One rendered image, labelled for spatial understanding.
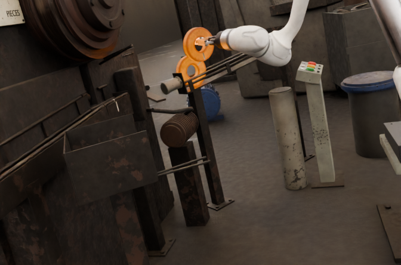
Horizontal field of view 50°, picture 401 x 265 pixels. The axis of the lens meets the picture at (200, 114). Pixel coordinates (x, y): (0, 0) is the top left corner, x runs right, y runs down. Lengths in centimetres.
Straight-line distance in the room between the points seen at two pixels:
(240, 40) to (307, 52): 244
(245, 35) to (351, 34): 182
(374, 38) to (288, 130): 150
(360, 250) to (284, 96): 79
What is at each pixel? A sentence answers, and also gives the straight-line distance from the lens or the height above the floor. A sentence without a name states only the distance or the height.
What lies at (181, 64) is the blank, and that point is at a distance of 205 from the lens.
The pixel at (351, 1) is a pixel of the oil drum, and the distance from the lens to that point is 619.
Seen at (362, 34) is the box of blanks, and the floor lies 56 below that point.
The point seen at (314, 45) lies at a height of 47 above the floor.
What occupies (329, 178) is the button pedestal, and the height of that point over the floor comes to 3.
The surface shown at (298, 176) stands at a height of 7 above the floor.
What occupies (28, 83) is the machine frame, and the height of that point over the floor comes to 86.
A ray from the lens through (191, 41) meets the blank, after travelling 196.
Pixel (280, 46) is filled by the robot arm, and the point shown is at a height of 77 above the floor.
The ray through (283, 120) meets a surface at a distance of 216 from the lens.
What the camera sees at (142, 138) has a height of 70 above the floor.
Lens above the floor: 97
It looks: 13 degrees down
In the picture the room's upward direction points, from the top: 12 degrees counter-clockwise
